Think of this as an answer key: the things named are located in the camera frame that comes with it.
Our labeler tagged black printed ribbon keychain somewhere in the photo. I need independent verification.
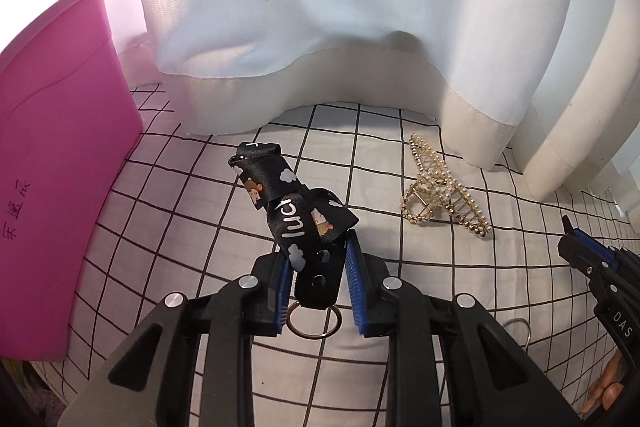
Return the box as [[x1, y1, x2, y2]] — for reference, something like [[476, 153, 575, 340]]
[[228, 142, 358, 332]]

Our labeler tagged thin wire ring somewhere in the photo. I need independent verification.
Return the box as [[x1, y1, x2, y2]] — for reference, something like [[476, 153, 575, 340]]
[[501, 316, 534, 350]]

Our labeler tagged person's right hand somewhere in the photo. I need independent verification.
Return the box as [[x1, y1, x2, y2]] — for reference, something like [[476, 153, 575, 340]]
[[579, 349, 627, 417]]

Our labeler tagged white sheer curtain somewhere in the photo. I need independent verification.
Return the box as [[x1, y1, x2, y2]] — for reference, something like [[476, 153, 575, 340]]
[[119, 0, 639, 199]]

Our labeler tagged white black grid cloth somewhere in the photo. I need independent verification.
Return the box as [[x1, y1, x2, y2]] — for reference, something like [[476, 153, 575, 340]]
[[36, 86, 639, 426]]

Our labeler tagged pink plastic basin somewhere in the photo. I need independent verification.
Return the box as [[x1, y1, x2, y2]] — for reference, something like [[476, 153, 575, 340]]
[[1, 0, 142, 361]]

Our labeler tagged gold pearl hair claw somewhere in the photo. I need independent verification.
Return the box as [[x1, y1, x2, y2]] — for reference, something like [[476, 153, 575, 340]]
[[400, 133, 492, 239]]

